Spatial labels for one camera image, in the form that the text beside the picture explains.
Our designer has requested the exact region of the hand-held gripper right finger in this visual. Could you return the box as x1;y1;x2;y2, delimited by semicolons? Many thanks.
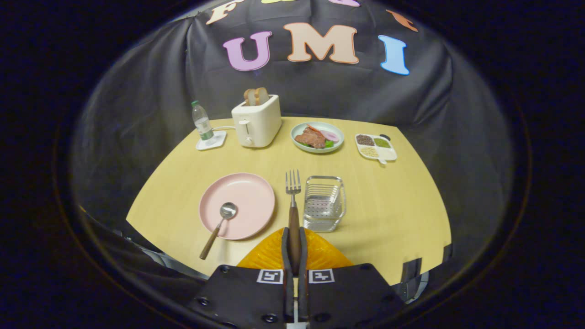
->
297;227;405;328

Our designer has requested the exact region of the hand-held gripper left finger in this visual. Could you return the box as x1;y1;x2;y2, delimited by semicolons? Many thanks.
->
190;227;295;327

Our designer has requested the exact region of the wooden handled metal fork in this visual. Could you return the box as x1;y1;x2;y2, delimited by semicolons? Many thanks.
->
286;170;302;276

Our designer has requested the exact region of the clear glass square container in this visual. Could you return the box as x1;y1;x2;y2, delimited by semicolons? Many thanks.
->
303;175;346;233

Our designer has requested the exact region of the pink round plate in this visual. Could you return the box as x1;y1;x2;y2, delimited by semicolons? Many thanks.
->
199;172;276;241

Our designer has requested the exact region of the green plate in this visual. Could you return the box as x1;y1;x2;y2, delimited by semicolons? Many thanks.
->
291;122;344;154

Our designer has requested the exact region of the brown meat piece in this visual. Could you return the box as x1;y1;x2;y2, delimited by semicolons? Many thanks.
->
295;127;326;149

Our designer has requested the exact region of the white divided condiment tray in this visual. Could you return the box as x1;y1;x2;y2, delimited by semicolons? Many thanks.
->
355;133;398;165

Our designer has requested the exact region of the white square coaster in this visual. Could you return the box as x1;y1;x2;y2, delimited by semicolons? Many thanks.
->
196;130;227;151

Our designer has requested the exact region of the white toaster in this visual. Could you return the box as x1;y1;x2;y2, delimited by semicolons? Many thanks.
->
231;95;282;148

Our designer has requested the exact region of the clear plastic water bottle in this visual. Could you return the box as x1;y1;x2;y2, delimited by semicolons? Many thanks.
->
191;101;216;147

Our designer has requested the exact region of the black backdrop cloth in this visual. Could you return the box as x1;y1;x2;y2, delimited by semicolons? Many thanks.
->
69;0;515;300

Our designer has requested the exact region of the wooden handled metal spoon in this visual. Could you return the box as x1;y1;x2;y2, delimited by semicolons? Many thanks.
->
199;202;238;260

